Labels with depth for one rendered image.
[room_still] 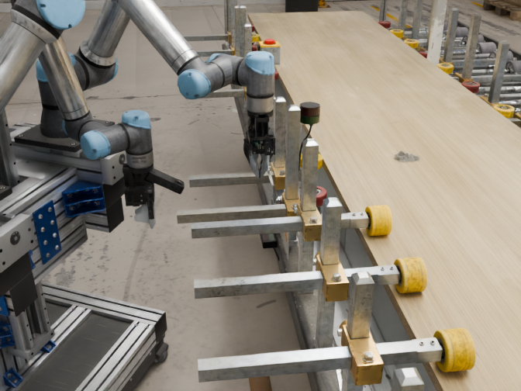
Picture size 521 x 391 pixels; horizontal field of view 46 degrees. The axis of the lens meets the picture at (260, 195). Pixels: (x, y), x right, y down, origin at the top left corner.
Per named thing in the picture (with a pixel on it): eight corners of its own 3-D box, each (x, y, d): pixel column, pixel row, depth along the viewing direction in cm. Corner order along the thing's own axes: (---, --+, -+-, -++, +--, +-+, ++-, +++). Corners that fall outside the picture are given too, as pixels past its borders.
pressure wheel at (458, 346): (446, 333, 114) (430, 326, 122) (450, 376, 114) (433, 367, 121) (477, 330, 115) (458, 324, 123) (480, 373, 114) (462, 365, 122)
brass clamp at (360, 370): (352, 386, 112) (354, 366, 110) (335, 337, 124) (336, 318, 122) (384, 383, 113) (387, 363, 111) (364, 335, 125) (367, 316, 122)
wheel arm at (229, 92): (185, 101, 294) (184, 92, 292) (185, 98, 297) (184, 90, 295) (274, 97, 298) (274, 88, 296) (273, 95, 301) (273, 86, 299)
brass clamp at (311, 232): (301, 242, 156) (302, 225, 154) (293, 216, 168) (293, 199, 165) (326, 240, 157) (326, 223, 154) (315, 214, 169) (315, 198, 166)
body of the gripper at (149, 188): (127, 196, 181) (123, 159, 176) (156, 195, 182) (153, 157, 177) (125, 209, 175) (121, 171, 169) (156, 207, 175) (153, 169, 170)
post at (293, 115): (285, 249, 195) (288, 108, 173) (283, 243, 198) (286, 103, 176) (296, 248, 196) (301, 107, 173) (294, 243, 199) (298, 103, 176)
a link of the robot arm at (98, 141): (74, 153, 166) (110, 142, 172) (95, 166, 158) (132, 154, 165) (70, 126, 162) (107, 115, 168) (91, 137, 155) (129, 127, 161)
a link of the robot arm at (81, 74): (32, 101, 187) (24, 57, 180) (66, 89, 197) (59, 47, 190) (59, 108, 181) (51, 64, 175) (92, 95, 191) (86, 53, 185)
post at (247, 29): (245, 121, 307) (244, 24, 284) (244, 119, 310) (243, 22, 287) (252, 120, 307) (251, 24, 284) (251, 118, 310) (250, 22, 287)
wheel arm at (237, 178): (189, 190, 205) (188, 178, 203) (189, 185, 208) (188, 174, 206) (316, 182, 209) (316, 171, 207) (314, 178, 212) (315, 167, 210)
